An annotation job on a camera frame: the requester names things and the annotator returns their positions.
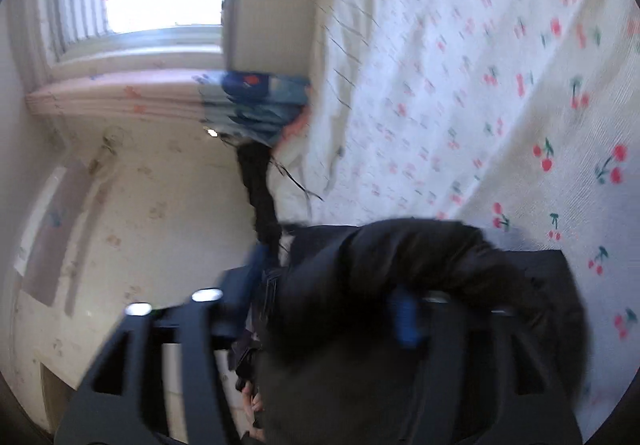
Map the pink window sill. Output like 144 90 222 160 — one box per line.
25 69 223 116

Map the cream lined duvet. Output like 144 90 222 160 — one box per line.
272 0 416 206

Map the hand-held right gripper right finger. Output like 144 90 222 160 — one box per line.
391 286 585 445

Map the black cloth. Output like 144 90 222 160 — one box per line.
235 140 283 246

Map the black garment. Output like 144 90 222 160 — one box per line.
250 217 588 445

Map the person's left hand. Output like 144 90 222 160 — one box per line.
241 384 266 443

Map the cherry print bed sheet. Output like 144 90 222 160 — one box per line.
270 0 640 436

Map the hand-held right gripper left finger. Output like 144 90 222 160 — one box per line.
54 242 273 445

